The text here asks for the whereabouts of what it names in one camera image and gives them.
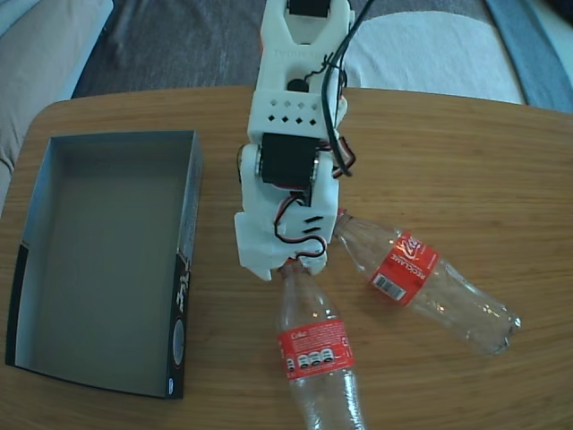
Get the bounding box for beige sofa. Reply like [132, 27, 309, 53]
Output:
[0, 0, 115, 211]

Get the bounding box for white cushion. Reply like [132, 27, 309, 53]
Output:
[346, 11, 525, 105]

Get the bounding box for clear bottle nutrition icons label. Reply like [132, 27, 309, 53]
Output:
[275, 263, 368, 430]

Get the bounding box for black camera cable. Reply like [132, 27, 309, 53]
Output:
[320, 0, 377, 178]

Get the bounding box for clear bottle barcode label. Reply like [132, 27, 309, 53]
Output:
[333, 209, 523, 356]

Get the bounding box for blue grey fabric strip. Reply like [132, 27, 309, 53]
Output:
[485, 0, 573, 113]

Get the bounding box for grey cardboard box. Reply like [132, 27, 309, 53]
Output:
[4, 129, 206, 400]

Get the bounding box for dark grey textured rug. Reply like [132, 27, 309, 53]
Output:
[71, 0, 498, 99]

